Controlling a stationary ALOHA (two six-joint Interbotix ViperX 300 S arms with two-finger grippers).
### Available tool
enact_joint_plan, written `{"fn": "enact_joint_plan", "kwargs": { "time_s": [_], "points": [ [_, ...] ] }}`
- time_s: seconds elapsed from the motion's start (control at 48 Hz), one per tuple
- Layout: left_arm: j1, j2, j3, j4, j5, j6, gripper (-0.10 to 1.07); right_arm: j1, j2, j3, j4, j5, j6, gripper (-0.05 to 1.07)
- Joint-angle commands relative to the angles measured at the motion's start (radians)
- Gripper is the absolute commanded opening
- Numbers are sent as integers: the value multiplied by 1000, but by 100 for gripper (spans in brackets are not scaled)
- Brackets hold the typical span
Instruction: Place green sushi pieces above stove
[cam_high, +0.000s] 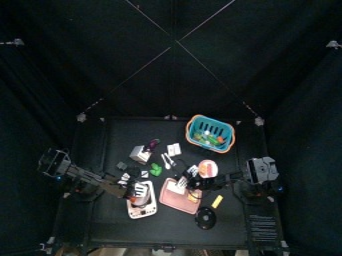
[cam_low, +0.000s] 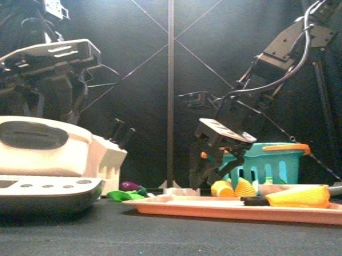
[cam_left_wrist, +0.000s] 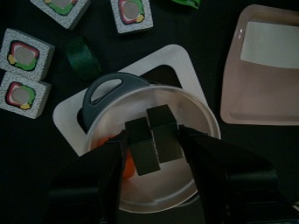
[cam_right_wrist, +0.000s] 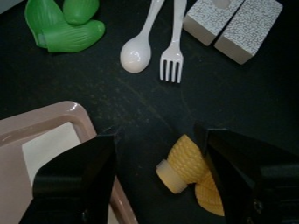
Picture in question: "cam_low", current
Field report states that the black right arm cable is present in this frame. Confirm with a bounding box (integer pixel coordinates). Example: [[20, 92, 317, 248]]
[[215, 0, 325, 104]]

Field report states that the small white toy piece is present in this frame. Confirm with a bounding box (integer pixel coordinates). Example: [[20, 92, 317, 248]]
[[160, 179, 203, 197]]

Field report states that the large yellow toy wedge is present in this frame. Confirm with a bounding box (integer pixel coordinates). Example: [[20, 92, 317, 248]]
[[264, 185, 332, 210]]

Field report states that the dark green toy sushi piece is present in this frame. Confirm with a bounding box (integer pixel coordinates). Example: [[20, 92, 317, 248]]
[[134, 186, 149, 198]]

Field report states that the thin metal frame pole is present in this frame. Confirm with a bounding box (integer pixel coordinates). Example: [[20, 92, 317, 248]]
[[165, 0, 176, 188]]

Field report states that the black toy sushi piece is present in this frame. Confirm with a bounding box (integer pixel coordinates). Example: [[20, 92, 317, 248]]
[[240, 195, 271, 207]]

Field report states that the purple toy food piece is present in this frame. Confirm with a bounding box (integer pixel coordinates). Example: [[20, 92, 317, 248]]
[[118, 180, 144, 192]]

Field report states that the teal basket orange handle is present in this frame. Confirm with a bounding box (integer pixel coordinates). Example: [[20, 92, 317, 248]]
[[219, 142, 312, 186]]

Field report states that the white toy kitchen block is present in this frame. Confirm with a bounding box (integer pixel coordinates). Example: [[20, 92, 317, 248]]
[[88, 134, 129, 197]]

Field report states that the ridged yellow toy food piece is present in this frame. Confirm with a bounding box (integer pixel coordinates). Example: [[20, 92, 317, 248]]
[[232, 177, 259, 198]]

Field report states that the smooth yellow toy food piece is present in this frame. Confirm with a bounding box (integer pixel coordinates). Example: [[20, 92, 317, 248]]
[[209, 179, 236, 198]]

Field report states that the pink plastic tray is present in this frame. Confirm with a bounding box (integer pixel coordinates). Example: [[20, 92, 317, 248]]
[[121, 193, 342, 227]]

